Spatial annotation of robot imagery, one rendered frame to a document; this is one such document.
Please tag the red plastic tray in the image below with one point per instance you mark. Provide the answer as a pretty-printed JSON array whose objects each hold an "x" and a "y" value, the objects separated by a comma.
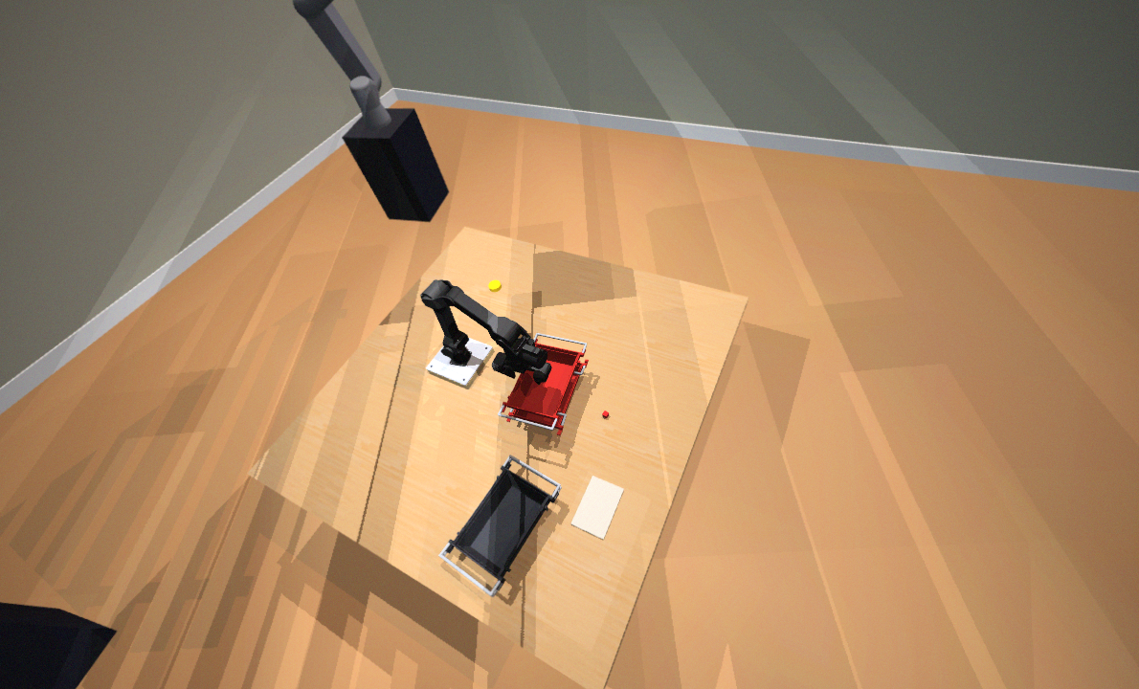
[{"x": 547, "y": 421}]

